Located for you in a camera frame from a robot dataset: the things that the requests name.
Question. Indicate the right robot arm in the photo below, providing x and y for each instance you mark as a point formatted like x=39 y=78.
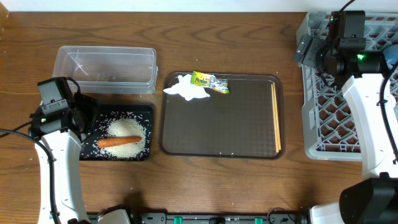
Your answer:
x=371 y=95

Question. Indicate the clear plastic bin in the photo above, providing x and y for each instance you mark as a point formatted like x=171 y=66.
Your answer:
x=108 y=70

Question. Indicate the white tissue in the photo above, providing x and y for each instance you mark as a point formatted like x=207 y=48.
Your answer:
x=186 y=89

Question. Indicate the yellow green snack wrapper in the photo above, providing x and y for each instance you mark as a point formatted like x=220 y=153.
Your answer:
x=209 y=81

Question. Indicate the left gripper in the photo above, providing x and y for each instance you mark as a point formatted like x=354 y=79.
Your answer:
x=87 y=105

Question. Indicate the orange carrot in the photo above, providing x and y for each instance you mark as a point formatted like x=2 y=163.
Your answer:
x=111 y=142

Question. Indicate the pile of white rice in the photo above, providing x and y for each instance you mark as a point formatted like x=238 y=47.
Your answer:
x=126 y=126

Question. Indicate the dark brown serving tray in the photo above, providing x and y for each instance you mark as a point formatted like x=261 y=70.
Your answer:
x=239 y=124

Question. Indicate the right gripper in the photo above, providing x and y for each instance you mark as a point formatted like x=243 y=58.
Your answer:
x=313 y=45

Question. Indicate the dark blue plate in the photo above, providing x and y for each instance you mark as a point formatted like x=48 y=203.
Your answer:
x=391 y=54

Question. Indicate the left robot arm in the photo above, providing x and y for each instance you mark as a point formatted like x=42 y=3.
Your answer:
x=61 y=198

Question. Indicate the black plastic tray bin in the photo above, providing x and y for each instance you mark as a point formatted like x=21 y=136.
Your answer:
x=143 y=109

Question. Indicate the wooden chopstick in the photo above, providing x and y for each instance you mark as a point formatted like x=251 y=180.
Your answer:
x=277 y=127
x=274 y=116

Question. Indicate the grey dishwasher rack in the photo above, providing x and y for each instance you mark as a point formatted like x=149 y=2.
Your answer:
x=328 y=127

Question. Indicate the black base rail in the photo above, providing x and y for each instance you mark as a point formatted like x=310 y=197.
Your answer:
x=274 y=217

